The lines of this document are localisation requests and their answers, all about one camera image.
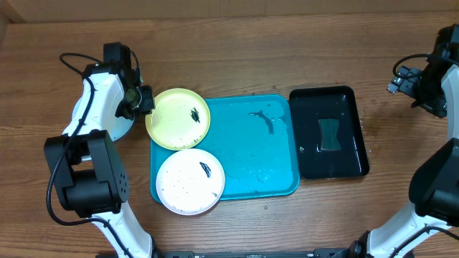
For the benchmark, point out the teal plastic tray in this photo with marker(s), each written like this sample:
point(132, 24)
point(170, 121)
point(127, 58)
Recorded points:
point(252, 137)

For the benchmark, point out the light blue plate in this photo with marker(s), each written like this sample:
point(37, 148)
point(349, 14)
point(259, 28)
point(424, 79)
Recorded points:
point(116, 127)

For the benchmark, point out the black food scrap on yellow plate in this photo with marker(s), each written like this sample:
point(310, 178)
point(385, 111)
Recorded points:
point(195, 115)

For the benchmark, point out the black plastic tray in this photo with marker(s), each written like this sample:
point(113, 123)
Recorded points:
point(307, 107)

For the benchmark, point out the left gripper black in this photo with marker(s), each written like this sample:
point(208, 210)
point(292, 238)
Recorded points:
point(148, 104)

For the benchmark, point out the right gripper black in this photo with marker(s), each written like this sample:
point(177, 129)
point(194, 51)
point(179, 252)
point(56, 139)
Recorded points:
point(403, 86)

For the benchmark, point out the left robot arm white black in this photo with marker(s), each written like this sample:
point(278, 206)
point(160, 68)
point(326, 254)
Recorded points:
point(88, 182)

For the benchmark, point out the yellow plate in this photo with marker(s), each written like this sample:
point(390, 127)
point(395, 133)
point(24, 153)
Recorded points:
point(170, 124)

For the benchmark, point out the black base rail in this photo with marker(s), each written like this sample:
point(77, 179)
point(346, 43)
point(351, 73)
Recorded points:
point(316, 253)

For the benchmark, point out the white pink plate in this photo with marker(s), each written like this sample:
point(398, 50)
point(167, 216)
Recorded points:
point(183, 187)

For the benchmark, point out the black food scrap on white plate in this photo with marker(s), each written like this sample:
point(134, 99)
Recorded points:
point(206, 169)

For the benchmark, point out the dark green sponge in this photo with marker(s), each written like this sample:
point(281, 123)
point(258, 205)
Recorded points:
point(329, 128)

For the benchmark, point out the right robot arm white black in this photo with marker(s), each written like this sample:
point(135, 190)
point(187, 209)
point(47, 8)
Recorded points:
point(433, 191)

